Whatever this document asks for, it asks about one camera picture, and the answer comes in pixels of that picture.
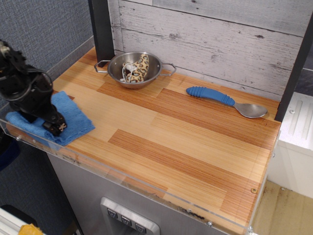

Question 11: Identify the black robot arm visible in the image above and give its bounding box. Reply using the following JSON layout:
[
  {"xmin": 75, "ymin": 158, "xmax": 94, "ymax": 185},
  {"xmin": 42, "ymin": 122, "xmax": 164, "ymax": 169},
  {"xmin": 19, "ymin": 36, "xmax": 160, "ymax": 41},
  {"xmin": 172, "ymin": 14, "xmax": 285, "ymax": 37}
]
[{"xmin": 0, "ymin": 41, "xmax": 67, "ymax": 136}]

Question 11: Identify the blue cloth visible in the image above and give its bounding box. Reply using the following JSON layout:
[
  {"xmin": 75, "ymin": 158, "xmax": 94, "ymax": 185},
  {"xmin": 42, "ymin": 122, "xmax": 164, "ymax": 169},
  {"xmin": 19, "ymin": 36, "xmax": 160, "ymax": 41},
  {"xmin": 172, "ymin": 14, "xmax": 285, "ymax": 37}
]
[{"xmin": 5, "ymin": 91, "xmax": 95, "ymax": 146}]

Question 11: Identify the black right vertical post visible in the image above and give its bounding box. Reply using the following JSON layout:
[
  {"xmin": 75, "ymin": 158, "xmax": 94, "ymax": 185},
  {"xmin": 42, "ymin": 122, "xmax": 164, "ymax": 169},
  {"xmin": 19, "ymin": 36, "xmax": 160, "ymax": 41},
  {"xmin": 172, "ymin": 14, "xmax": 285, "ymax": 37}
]
[{"xmin": 275, "ymin": 15, "xmax": 313, "ymax": 122}]

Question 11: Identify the leopard print toy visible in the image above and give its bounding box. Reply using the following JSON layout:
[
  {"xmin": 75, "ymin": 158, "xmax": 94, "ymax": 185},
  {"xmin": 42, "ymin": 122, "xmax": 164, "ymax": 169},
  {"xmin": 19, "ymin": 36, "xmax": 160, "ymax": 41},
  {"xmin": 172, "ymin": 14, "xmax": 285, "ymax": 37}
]
[{"xmin": 120, "ymin": 54, "xmax": 149, "ymax": 83}]

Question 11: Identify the clear acrylic table guard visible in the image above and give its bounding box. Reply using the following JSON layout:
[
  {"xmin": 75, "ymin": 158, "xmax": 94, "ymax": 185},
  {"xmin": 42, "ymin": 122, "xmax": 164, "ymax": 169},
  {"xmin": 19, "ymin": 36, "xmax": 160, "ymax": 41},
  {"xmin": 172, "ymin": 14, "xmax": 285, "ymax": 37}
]
[{"xmin": 0, "ymin": 35, "xmax": 282, "ymax": 235}]

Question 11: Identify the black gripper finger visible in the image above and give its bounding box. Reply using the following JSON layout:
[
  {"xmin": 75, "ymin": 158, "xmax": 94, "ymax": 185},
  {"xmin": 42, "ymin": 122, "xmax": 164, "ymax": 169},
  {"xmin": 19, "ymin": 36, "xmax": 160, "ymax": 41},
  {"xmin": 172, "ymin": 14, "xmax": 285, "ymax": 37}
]
[
  {"xmin": 43, "ymin": 121, "xmax": 61, "ymax": 136},
  {"xmin": 55, "ymin": 118, "xmax": 67, "ymax": 131}
]

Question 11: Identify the blue handled metal spoon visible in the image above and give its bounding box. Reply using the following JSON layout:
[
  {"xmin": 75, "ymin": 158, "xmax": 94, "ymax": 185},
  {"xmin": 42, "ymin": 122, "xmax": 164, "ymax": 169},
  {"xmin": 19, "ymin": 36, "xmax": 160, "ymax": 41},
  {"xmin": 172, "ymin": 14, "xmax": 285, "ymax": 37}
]
[{"xmin": 186, "ymin": 86, "xmax": 268, "ymax": 118}]

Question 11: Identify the silver dispenser button panel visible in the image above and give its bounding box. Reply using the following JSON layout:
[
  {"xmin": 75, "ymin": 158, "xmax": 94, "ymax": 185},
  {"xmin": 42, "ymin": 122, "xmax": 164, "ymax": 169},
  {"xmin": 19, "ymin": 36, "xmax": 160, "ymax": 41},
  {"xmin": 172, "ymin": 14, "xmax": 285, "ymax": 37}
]
[{"xmin": 100, "ymin": 197, "xmax": 160, "ymax": 235}]

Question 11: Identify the black vertical post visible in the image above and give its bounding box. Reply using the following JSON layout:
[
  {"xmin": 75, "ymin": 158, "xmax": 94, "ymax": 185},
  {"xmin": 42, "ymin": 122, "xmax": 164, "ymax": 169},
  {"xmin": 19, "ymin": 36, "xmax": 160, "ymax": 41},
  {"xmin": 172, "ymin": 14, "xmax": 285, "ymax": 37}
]
[
  {"xmin": 275, "ymin": 15, "xmax": 313, "ymax": 122},
  {"xmin": 88, "ymin": 0, "xmax": 115, "ymax": 62}
]

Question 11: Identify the black left vertical post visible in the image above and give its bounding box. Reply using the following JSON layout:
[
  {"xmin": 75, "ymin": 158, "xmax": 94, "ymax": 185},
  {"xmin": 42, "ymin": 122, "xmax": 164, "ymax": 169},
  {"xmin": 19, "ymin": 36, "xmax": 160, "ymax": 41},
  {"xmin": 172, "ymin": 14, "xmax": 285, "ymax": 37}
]
[{"xmin": 88, "ymin": 0, "xmax": 115, "ymax": 62}]

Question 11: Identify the white ribbed side unit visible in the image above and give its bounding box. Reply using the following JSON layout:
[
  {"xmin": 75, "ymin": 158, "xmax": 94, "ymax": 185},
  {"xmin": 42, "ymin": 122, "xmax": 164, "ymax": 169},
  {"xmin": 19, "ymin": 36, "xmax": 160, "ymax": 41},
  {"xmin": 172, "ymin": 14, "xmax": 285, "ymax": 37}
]
[{"xmin": 268, "ymin": 93, "xmax": 313, "ymax": 198}]

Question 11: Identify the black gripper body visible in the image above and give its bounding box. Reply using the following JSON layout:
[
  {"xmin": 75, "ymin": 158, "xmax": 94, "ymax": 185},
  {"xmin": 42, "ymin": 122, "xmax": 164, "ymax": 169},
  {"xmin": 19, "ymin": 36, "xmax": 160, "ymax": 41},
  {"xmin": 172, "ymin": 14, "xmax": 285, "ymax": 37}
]
[{"xmin": 8, "ymin": 73, "xmax": 65, "ymax": 125}]

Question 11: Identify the steel bowl with handles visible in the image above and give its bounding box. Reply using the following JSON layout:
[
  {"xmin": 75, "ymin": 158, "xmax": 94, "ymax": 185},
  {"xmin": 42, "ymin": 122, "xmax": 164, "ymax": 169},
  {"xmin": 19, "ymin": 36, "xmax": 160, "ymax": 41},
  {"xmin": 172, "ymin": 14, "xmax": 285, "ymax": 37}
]
[{"xmin": 94, "ymin": 51, "xmax": 177, "ymax": 89}]

